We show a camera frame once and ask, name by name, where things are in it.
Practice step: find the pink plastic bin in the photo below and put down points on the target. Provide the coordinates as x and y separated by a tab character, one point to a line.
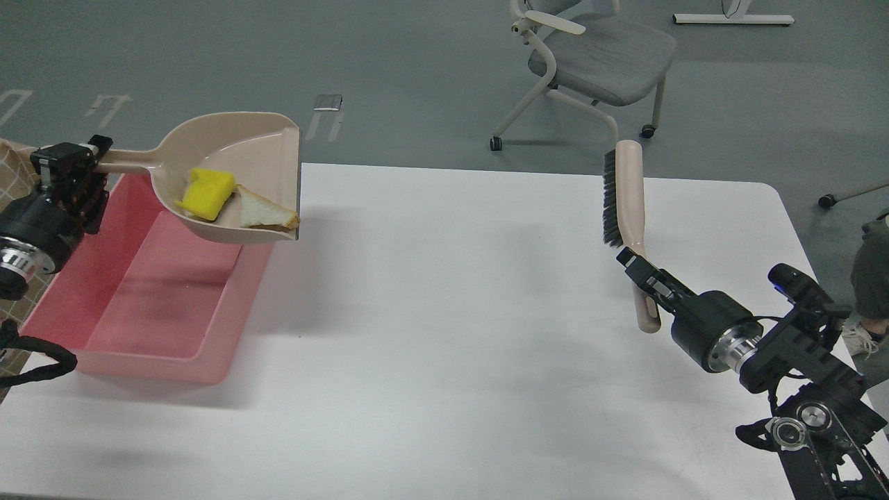
146	297

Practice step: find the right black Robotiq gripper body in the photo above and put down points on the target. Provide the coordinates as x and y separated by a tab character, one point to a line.
713	329

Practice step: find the brown checkered cloth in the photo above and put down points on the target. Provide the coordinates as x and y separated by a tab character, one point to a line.
17	180

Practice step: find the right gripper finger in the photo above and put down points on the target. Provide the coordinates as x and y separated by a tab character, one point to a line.
654	290
642	274

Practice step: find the white bread slice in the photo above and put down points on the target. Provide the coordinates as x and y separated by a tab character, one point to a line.
263	214

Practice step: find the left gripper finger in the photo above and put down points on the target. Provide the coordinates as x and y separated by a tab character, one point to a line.
98	147
62	162

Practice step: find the beige plastic dustpan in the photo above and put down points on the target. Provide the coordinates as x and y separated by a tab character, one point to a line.
262	150

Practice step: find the yellow green sponge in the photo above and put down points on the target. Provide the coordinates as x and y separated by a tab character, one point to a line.
206	194

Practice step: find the white desk base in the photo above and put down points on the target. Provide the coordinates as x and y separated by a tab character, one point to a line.
737	13

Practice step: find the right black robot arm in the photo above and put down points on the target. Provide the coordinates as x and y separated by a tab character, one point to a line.
819	424

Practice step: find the chair leg with caster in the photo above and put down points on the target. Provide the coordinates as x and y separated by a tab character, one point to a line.
829	200

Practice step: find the white sneaker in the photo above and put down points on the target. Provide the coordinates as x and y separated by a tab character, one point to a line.
864	336

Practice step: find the grey office chair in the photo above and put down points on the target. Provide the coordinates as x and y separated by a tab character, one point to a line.
593	58

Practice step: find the beige hand brush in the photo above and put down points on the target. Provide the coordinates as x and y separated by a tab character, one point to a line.
624	214

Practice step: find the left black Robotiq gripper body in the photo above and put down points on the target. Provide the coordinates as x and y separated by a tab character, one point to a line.
40	235

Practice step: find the floor socket plate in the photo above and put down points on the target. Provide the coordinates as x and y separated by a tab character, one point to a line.
328	103

